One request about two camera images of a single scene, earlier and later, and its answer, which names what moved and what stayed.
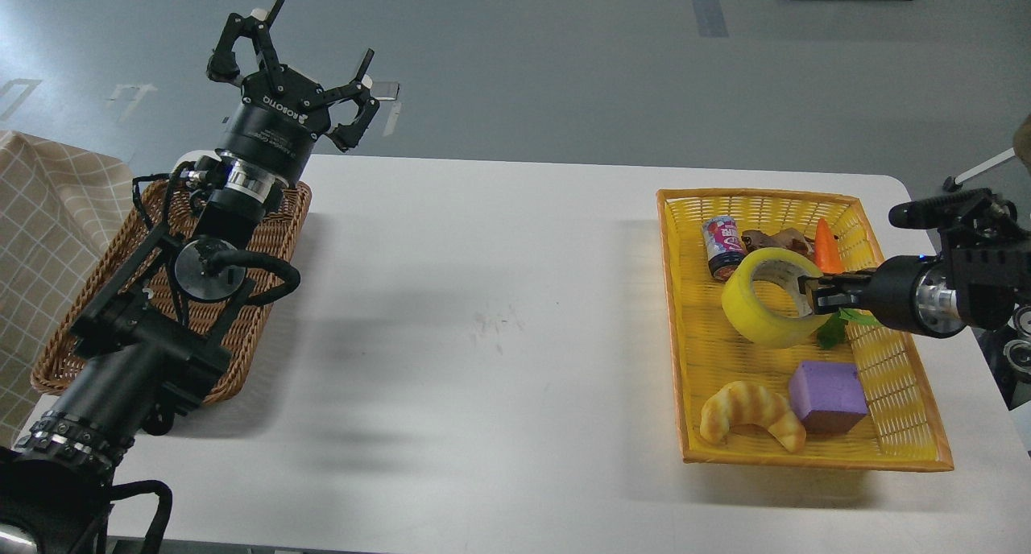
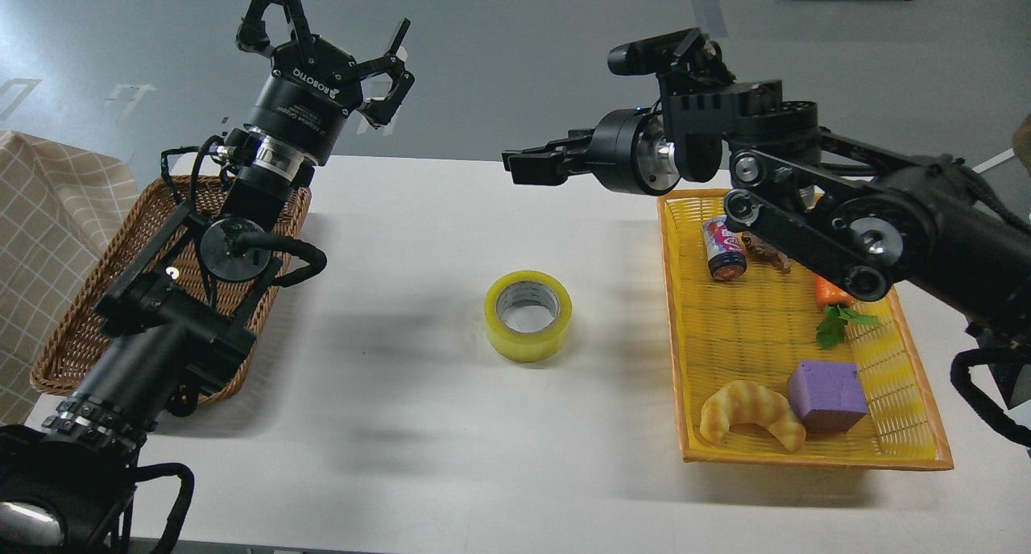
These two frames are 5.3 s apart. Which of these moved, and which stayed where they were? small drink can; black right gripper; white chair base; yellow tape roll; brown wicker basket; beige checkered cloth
Moved: black right gripper; yellow tape roll
Stayed: white chair base; beige checkered cloth; brown wicker basket; small drink can
